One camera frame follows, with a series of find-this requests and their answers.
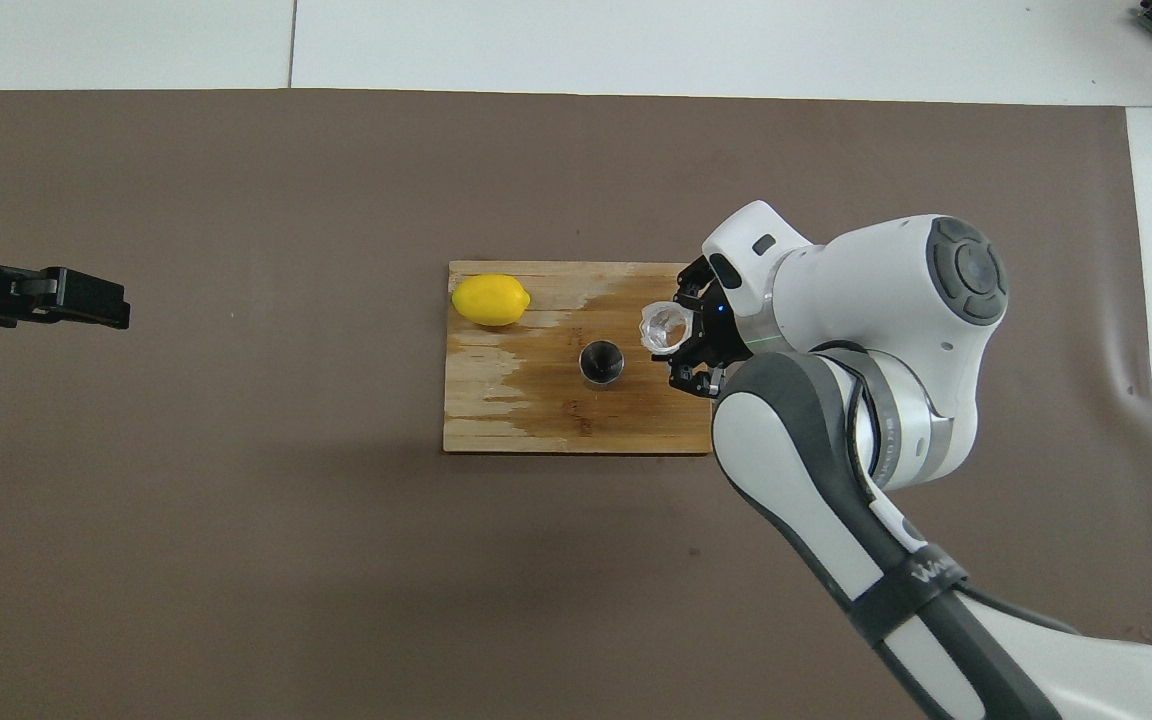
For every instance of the yellow lemon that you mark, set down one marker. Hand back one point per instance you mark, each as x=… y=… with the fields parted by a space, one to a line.
x=491 y=300

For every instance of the brown table mat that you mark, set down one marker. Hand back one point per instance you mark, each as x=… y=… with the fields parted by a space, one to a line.
x=336 y=550

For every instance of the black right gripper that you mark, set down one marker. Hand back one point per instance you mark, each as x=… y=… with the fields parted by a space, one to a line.
x=721 y=335

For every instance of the steel double jigger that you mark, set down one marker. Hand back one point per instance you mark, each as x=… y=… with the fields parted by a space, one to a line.
x=601 y=362

